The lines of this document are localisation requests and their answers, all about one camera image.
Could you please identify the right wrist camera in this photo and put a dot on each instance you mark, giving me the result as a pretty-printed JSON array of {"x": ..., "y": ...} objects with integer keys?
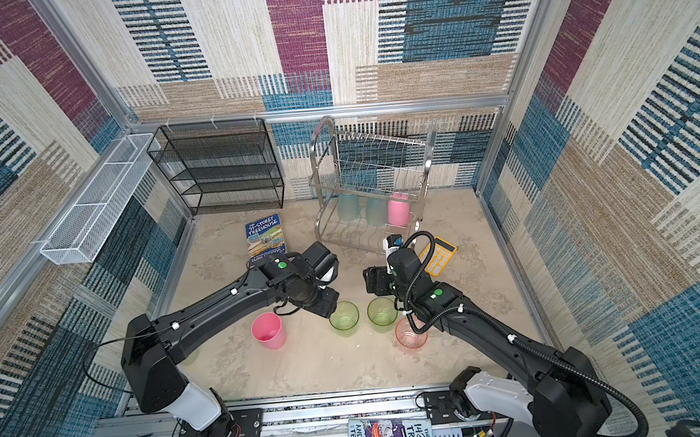
[{"x": 392, "y": 243}]

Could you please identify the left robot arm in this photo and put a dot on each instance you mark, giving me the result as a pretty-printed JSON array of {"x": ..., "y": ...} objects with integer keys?
[{"x": 154, "y": 350}]

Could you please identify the clear pink cup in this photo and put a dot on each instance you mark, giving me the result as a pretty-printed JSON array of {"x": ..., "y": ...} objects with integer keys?
[{"x": 407, "y": 337}]

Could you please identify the silver metal dish rack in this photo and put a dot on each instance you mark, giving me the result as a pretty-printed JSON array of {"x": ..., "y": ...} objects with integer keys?
[{"x": 368, "y": 165}]

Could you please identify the white wire wall basket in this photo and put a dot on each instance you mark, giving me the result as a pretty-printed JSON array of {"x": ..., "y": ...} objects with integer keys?
[{"x": 86, "y": 226}]

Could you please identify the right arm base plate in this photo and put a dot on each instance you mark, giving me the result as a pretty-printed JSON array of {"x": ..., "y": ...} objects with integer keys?
[{"x": 444, "y": 407}]

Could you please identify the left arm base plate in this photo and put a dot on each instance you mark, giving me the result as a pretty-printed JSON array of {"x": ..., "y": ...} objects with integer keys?
[{"x": 241, "y": 423}]

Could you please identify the blue treehouse book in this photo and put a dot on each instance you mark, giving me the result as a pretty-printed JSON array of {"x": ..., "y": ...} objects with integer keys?
[{"x": 265, "y": 237}]

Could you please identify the pink cup front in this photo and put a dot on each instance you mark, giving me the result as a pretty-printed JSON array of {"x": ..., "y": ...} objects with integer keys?
[{"x": 268, "y": 331}]

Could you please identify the teal cup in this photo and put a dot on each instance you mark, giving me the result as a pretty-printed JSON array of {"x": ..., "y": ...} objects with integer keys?
[
  {"x": 376, "y": 212},
  {"x": 349, "y": 207}
]

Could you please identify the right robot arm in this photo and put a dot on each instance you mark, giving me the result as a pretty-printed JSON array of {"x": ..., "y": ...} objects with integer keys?
[{"x": 559, "y": 394}]

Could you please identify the frosted green cup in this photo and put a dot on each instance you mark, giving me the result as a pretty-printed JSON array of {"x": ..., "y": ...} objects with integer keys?
[{"x": 192, "y": 358}]

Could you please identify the black mesh shelf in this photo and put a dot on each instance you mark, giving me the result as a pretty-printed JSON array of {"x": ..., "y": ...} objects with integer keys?
[{"x": 218, "y": 167}]

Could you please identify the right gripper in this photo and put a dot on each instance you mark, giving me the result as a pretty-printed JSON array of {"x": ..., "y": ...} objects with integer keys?
[{"x": 377, "y": 277}]

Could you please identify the yellow calculator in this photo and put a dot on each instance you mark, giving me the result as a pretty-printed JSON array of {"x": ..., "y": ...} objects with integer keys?
[{"x": 441, "y": 257}]

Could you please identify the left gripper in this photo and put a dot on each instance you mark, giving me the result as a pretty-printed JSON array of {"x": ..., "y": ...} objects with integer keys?
[{"x": 329, "y": 303}]

